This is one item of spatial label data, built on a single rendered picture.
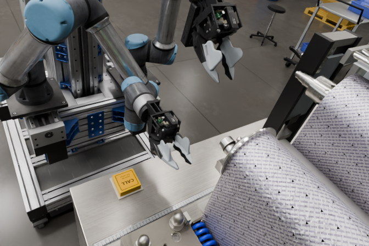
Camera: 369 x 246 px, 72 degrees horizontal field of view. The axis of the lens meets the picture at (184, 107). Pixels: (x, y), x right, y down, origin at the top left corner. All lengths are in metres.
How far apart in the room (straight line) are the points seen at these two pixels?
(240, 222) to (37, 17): 0.71
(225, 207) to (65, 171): 1.33
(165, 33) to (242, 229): 0.93
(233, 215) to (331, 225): 0.19
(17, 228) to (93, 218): 1.10
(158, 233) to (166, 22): 0.88
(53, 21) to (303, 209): 0.72
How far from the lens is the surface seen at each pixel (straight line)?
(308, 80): 0.72
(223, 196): 0.58
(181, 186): 0.89
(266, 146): 0.51
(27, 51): 0.94
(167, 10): 1.19
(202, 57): 0.58
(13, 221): 1.92
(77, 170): 1.77
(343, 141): 0.65
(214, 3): 0.57
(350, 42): 0.83
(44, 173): 1.79
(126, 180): 0.85
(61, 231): 1.82
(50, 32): 0.81
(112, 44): 0.93
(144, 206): 0.84
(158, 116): 0.72
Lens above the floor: 1.64
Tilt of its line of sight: 39 degrees down
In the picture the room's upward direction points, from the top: 14 degrees clockwise
